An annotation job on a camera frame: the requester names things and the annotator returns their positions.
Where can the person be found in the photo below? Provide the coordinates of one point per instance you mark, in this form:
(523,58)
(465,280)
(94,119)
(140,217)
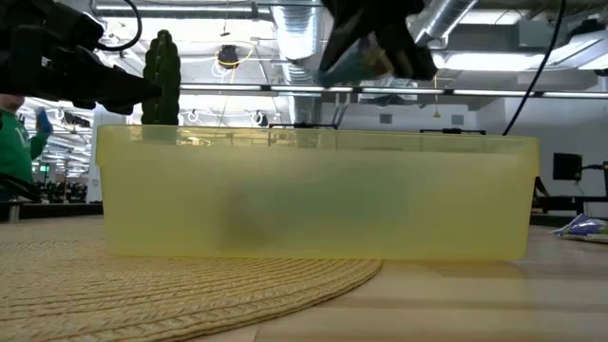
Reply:
(14,147)

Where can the green cactus plant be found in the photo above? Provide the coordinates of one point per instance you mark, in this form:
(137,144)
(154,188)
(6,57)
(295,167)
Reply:
(161,76)

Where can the silver ventilation duct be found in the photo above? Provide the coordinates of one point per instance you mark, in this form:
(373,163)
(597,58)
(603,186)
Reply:
(444,19)
(297,38)

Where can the snack bars right pile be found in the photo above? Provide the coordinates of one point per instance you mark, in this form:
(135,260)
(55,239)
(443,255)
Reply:
(582,228)

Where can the orange green granola bar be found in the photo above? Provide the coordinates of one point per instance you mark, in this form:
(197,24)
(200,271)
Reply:
(356,66)

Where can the long ceiling light strip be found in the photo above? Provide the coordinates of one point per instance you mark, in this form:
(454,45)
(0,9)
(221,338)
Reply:
(223,88)
(309,89)
(404,90)
(494,93)

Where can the black monitor on arm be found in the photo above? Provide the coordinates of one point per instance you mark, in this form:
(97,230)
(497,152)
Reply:
(567,166)

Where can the black ceiling device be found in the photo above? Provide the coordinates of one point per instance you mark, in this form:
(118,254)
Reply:
(229,56)

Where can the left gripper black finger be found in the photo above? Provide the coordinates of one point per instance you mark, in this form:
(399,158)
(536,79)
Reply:
(114,83)
(109,107)

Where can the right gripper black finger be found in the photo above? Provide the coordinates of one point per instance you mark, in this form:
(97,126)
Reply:
(408,52)
(347,28)

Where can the yellow translucent plastic bin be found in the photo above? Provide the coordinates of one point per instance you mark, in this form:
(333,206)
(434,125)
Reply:
(380,214)

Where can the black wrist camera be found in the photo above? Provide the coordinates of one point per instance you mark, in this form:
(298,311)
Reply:
(47,14)

